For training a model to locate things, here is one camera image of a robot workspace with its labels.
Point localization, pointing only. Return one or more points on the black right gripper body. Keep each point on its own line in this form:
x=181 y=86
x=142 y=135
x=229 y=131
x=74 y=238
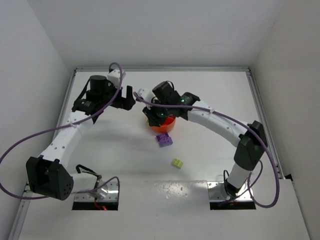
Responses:
x=152 y=117

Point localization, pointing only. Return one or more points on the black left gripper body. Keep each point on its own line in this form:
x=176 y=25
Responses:
x=119 y=100

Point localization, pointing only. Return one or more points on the yellow-green lego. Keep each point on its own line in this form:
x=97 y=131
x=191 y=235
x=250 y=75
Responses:
x=177 y=163

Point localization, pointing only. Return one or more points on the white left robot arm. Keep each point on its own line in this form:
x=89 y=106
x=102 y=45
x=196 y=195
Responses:
x=48 y=173

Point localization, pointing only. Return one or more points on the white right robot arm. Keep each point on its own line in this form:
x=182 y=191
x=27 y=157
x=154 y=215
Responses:
x=164 y=101

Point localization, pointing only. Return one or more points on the orange round divided container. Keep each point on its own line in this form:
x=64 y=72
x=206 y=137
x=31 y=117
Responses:
x=166 y=127

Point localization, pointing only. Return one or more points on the purple lego block stack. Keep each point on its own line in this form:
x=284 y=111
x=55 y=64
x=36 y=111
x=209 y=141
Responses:
x=164 y=140

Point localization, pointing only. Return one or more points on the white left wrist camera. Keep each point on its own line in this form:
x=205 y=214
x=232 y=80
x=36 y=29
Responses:
x=115 y=78

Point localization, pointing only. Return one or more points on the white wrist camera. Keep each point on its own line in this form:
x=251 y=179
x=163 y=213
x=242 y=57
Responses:
x=146 y=94
x=115 y=78

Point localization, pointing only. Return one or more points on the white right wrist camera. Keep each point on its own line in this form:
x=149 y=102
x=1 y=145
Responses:
x=146 y=94

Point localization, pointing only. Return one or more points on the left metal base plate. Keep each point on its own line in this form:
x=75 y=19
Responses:
x=106 y=194

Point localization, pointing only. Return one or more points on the metal base plate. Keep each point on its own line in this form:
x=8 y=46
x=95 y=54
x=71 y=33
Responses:
x=106 y=194
x=217 y=193

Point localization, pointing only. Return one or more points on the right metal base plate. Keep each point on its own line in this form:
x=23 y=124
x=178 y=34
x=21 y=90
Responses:
x=217 y=193

